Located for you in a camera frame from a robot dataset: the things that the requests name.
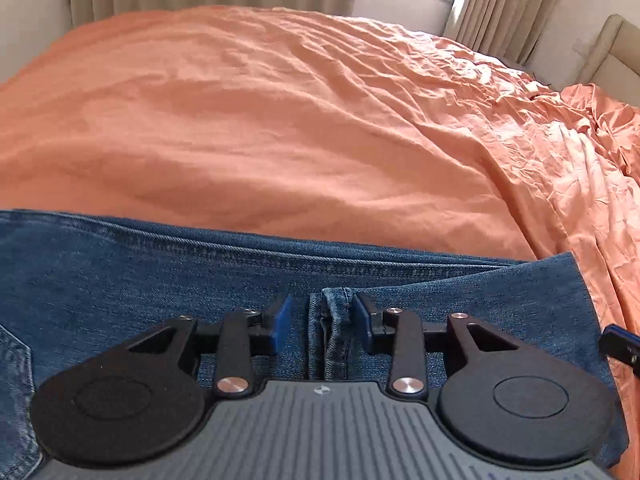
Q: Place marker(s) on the beige padded headboard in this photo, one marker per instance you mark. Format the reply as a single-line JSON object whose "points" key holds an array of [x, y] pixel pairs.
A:
{"points": [[617, 55]]}

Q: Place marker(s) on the bed with orange sheet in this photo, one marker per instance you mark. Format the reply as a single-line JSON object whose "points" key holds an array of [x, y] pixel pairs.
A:
{"points": [[250, 120]]}

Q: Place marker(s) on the narrow beige curtain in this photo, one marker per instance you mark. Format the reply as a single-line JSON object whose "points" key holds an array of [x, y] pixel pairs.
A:
{"points": [[505, 5]]}

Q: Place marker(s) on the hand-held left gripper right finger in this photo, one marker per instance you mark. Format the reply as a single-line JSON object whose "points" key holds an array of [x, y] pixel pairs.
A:
{"points": [[362, 327]]}

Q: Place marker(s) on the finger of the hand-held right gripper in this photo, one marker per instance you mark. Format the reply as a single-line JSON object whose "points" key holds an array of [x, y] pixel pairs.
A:
{"points": [[620, 342]]}

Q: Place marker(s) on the blue denim pants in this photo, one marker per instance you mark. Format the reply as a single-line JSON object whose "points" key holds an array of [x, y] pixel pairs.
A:
{"points": [[150, 280]]}

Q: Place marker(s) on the orange crumpled duvet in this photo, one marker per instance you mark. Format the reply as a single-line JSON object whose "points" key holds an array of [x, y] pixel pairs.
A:
{"points": [[605, 160]]}

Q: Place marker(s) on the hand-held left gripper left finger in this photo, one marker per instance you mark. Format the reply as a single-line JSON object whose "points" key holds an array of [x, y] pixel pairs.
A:
{"points": [[282, 325]]}

